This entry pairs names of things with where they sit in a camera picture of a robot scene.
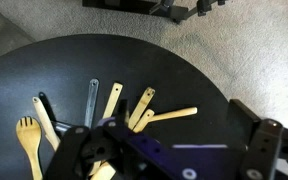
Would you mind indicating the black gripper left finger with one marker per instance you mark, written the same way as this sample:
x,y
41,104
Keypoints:
x,y
78,151

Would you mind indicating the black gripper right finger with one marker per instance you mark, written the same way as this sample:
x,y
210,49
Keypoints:
x,y
262,139

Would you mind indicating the black spatula with clear handle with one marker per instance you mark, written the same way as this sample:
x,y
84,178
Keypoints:
x,y
91,102

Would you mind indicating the wooden spatula with hole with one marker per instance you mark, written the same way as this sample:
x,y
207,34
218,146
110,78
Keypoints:
x,y
112,100

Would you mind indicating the light wooden spoon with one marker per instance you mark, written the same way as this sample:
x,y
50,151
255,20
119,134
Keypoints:
x,y
46,123

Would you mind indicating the wooden slotted fork spoon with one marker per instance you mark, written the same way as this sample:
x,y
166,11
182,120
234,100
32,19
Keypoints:
x,y
28,132

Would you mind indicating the black tripod stand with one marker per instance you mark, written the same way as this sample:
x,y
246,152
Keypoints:
x,y
161,8

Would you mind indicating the black-handled utensil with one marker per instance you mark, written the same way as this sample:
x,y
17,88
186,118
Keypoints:
x,y
59,127

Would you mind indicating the round-handled wooden utensil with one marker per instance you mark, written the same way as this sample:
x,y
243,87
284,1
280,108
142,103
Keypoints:
x,y
175,114

